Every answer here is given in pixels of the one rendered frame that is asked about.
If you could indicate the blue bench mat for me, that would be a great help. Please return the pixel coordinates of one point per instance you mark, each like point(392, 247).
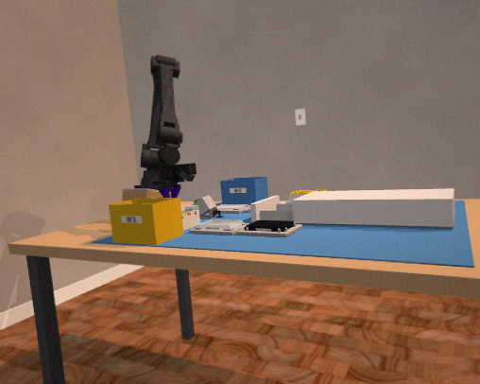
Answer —
point(429, 246)

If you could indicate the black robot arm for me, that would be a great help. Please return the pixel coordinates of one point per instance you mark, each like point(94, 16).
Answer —
point(164, 128)

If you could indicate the dark blue open-top bin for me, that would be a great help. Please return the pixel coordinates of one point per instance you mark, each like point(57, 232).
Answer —
point(244, 190)

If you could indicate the yellow bin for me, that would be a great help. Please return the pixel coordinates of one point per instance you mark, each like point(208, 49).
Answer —
point(150, 221)

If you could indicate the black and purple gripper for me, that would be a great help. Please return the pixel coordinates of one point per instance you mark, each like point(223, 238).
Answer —
point(168, 186)

